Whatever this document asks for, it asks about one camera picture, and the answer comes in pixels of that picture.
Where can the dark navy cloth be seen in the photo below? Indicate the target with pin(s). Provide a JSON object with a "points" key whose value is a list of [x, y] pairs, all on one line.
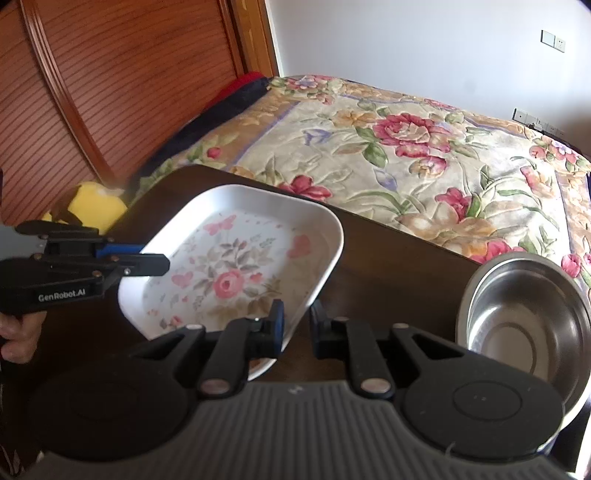
{"points": [[221, 115]]}

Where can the white floral square plate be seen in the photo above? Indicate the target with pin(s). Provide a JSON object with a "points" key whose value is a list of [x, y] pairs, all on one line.
{"points": [[231, 258]]}

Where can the white wall socket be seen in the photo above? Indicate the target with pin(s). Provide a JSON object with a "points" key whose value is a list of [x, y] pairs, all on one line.
{"points": [[521, 114]]}

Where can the floral bedspread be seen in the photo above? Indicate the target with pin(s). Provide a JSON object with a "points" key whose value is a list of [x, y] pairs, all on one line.
{"points": [[369, 161]]}

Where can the person's left hand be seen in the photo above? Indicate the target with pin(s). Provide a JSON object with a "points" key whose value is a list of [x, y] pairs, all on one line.
{"points": [[18, 337]]}

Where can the yellow plush toy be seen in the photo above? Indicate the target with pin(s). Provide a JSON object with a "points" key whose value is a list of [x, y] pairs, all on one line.
{"points": [[99, 203]]}

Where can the small steel bowl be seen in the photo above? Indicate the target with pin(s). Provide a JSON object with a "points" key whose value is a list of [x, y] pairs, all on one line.
{"points": [[521, 323]]}

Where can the red cloth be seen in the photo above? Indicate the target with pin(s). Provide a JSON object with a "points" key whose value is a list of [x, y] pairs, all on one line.
{"points": [[240, 83]]}

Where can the white wall switch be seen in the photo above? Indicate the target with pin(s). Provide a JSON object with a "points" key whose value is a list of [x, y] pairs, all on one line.
{"points": [[553, 40]]}

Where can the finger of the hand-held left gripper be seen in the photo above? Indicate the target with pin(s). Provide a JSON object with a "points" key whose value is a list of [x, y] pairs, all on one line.
{"points": [[120, 249], [138, 264]]}

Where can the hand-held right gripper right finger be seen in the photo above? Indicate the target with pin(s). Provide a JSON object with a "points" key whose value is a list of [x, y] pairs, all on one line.
{"points": [[317, 334]]}

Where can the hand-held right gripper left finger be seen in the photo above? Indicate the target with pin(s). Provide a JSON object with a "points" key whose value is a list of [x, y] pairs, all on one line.
{"points": [[277, 330]]}

